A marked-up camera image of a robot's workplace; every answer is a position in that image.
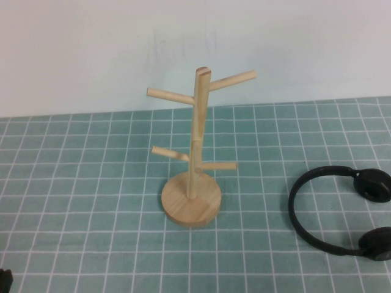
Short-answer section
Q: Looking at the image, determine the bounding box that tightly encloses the wooden peg headphone stand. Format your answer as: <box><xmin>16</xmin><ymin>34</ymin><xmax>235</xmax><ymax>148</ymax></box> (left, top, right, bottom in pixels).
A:
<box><xmin>146</xmin><ymin>67</ymin><xmax>257</xmax><ymax>229</ymax></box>

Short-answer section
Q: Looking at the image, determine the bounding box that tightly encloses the black over-ear headphones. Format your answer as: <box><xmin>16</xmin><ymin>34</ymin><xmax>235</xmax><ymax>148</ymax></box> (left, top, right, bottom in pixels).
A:
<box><xmin>288</xmin><ymin>165</ymin><xmax>391</xmax><ymax>262</ymax></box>

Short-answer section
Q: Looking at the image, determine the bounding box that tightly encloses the green white-grid tablecloth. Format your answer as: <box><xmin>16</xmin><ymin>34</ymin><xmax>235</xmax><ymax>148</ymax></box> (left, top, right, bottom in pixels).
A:
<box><xmin>0</xmin><ymin>96</ymin><xmax>391</xmax><ymax>293</ymax></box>

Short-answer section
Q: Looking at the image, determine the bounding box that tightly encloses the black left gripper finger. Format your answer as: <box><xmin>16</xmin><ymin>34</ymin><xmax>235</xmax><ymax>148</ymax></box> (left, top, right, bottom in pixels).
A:
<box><xmin>0</xmin><ymin>268</ymin><xmax>13</xmax><ymax>293</ymax></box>

